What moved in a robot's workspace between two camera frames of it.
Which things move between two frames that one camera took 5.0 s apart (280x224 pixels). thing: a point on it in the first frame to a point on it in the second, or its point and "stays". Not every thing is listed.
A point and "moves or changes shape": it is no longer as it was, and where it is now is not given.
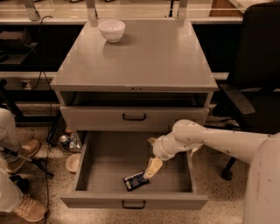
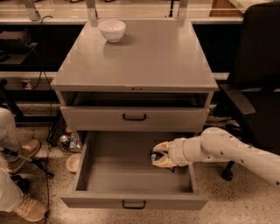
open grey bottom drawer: x=107 y=157 stays
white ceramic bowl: x=112 y=30 stays
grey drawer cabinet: x=153 y=76 stays
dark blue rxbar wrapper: x=135 y=181 moves or changes shape
